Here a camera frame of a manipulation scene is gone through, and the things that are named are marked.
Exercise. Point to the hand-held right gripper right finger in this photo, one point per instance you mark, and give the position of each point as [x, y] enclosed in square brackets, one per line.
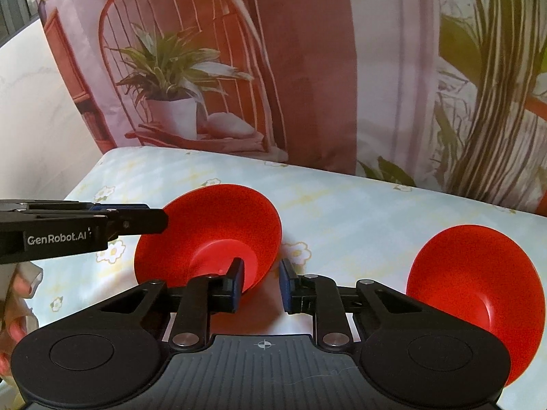
[283, 287]

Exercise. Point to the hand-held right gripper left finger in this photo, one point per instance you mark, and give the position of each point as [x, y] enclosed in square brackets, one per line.
[236, 284]

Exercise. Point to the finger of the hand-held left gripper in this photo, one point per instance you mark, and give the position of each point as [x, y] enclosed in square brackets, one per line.
[141, 224]
[122, 207]

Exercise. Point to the red bowl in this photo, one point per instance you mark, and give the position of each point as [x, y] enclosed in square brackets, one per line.
[222, 218]
[470, 273]

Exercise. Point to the person's left hand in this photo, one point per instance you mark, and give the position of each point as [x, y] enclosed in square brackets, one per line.
[21, 282]

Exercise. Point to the floral light tablecloth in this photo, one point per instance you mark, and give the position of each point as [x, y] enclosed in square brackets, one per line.
[363, 205]

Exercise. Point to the printed room-scene backdrop cloth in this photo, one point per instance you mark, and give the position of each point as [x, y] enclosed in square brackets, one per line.
[320, 72]

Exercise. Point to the dark window frame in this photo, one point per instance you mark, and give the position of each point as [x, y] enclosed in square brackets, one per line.
[13, 0]

